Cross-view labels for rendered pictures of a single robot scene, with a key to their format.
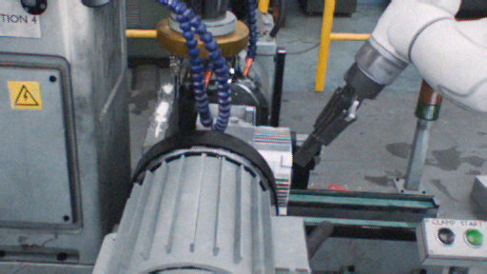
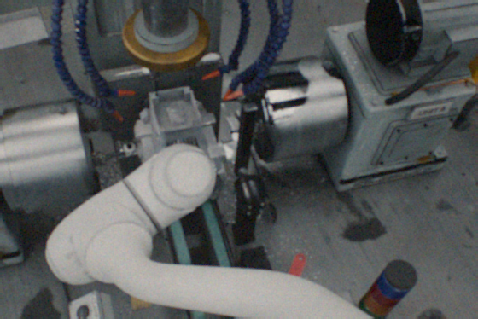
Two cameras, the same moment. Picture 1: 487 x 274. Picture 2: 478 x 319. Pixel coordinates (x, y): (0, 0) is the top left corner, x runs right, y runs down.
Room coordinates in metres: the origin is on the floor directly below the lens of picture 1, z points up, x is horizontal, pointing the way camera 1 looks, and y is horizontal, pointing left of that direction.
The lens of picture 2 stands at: (0.99, -0.77, 2.15)
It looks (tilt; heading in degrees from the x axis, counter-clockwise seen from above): 58 degrees down; 72
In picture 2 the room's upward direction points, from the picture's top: 4 degrees clockwise
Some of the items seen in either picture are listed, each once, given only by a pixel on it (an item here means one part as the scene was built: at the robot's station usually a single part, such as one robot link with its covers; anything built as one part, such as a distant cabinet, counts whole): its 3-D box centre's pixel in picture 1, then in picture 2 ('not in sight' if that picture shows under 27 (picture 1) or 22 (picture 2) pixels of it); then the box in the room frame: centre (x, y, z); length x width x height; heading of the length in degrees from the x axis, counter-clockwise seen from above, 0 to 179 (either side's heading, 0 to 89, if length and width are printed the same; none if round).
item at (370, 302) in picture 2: (431, 91); (381, 297); (1.44, -0.48, 1.10); 0.06 x 0.06 x 0.04
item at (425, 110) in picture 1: (428, 107); (375, 304); (1.44, -0.48, 1.05); 0.06 x 0.06 x 0.04
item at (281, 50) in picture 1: (277, 101); (244, 142); (1.27, -0.07, 1.12); 0.04 x 0.03 x 0.26; 91
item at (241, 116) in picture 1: (225, 129); (175, 118); (1.13, 0.04, 1.11); 0.12 x 0.11 x 0.07; 91
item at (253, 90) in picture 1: (223, 95); (300, 107); (1.46, 0.06, 1.04); 0.41 x 0.25 x 0.25; 1
